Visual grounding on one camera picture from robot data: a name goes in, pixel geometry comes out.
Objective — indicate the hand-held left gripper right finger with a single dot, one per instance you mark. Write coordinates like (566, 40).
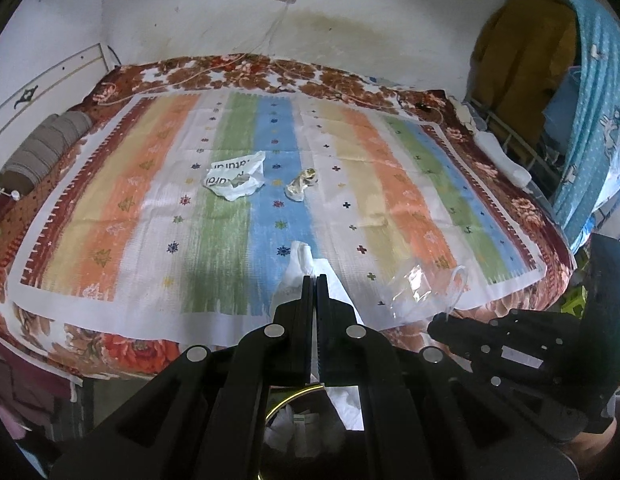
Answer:
(326, 307)

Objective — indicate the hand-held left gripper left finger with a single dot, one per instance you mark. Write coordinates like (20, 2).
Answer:
(305, 305)

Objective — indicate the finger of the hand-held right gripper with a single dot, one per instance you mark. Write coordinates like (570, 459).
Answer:
(490, 330)
(535, 375)

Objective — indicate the white tissue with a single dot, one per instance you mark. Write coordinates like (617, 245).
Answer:
(297, 270)

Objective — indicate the clear plastic bag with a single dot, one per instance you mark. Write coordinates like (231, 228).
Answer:
(415, 290)

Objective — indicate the round bin with yellow rim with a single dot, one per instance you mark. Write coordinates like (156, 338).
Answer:
(280, 401)

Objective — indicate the person's right hand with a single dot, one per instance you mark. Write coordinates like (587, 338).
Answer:
(595, 435)

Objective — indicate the green plastic object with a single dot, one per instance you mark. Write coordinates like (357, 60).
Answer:
(576, 301)

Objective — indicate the crumpled gold wrapper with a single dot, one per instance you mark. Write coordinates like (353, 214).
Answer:
(301, 182)

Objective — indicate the crumpled white printed paper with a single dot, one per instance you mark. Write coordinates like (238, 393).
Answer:
(235, 177)

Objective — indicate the brown floral blanket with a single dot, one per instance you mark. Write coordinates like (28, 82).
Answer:
(125, 350)

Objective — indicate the striped pastel bed sheet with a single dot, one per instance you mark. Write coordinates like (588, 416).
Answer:
(140, 220)

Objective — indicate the metal rack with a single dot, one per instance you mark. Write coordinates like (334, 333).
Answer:
(520, 140)

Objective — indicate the blue patterned hanging cloth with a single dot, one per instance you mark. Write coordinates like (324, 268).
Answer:
(600, 110)

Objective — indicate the yellow hanging garment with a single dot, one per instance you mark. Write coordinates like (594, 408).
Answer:
(525, 55)

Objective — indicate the grey bolster pillow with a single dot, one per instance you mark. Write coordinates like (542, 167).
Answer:
(40, 152)

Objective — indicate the white headboard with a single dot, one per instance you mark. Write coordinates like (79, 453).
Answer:
(40, 80)

